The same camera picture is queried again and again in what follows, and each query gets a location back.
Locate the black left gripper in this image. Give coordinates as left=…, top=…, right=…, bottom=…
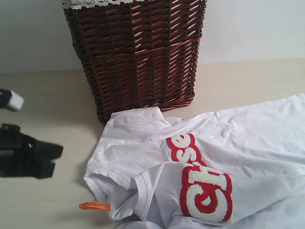
left=0, top=123, right=64, bottom=179

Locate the dark brown wicker basket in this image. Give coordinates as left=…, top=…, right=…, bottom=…
left=63, top=0, right=206, bottom=123

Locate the orange garment tag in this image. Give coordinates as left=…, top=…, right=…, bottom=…
left=79, top=201, right=110, bottom=211

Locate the white shirt garment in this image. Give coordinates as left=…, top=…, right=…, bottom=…
left=84, top=94, right=305, bottom=229

